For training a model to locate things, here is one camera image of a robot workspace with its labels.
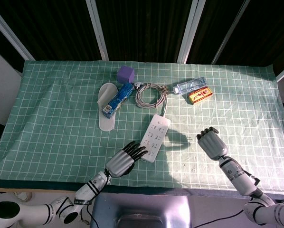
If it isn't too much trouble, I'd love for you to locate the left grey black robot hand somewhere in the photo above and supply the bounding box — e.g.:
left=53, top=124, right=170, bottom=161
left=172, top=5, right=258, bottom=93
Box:
left=105, top=141, right=149, bottom=178

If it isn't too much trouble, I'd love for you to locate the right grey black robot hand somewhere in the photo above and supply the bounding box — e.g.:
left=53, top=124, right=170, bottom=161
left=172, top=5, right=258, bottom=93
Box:
left=196, top=126, right=229, bottom=161

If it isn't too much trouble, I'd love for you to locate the white power strip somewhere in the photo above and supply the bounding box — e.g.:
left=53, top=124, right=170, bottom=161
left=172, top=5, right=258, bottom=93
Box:
left=140, top=113, right=171, bottom=163

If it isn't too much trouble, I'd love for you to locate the white slipper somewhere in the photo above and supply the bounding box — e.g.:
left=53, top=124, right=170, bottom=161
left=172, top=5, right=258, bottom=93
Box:
left=96, top=82, right=120, bottom=132

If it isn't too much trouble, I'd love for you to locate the grey robot chest housing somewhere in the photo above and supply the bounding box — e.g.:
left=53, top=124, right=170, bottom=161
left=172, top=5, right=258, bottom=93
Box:
left=89, top=192, right=192, bottom=228

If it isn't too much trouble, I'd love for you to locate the red yellow small box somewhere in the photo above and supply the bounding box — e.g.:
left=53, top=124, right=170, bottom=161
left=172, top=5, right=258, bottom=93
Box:
left=188, top=85, right=214, bottom=105

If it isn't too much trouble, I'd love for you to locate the clear plastic water bottle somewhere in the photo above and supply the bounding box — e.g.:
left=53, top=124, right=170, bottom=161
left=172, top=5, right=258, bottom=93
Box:
left=172, top=77, right=208, bottom=94

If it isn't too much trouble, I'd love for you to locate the blue toothpaste box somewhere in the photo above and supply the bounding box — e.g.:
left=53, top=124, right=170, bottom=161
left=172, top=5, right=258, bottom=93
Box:
left=102, top=82, right=135, bottom=119

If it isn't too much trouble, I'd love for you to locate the green checkered tablecloth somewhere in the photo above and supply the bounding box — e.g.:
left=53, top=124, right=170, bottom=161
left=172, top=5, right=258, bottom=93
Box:
left=0, top=59, right=284, bottom=197

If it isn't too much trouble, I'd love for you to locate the purple cube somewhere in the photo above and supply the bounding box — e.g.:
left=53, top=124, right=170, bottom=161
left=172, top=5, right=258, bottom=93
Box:
left=116, top=66, right=136, bottom=84

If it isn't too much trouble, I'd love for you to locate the black cable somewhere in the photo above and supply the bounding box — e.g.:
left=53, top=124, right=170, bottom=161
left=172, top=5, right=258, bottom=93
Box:
left=84, top=204, right=95, bottom=226
left=193, top=209, right=245, bottom=228

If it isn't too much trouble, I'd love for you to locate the grey cable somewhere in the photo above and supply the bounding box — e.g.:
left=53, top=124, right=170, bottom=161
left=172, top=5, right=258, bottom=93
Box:
left=133, top=81, right=169, bottom=117

